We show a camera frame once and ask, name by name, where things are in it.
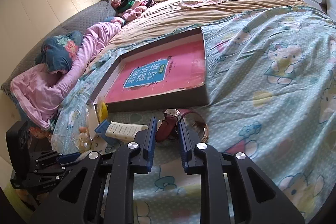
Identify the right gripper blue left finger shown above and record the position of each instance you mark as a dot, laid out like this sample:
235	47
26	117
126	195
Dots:
99	188

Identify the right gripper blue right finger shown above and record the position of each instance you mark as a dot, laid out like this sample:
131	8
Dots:
233	187

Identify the pearl hair claw clip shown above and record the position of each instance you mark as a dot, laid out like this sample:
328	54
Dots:
83	140

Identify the clear bagged white card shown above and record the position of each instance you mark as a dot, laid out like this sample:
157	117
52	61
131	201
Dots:
92	119

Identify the yellow item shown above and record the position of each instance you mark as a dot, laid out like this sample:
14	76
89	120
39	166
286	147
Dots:
102	111

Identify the red strap wristwatch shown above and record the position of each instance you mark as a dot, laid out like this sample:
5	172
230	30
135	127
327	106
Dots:
168	128

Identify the pink quilt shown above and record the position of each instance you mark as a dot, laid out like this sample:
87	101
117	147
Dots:
39	93

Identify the dark blue floral pillow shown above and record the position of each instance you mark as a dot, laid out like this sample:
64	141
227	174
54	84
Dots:
59	52

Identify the Hello Kitty teal blanket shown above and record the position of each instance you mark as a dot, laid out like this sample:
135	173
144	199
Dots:
271	85

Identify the dark cardboard box tray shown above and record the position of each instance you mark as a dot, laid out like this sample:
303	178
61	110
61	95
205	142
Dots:
179	99

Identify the grey quilted headboard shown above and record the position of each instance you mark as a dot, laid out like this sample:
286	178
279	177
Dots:
95	13

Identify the pile of clothes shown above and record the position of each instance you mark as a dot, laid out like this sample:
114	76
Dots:
129	10

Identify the tan bed sheet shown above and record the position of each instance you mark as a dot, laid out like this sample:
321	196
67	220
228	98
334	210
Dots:
166	17

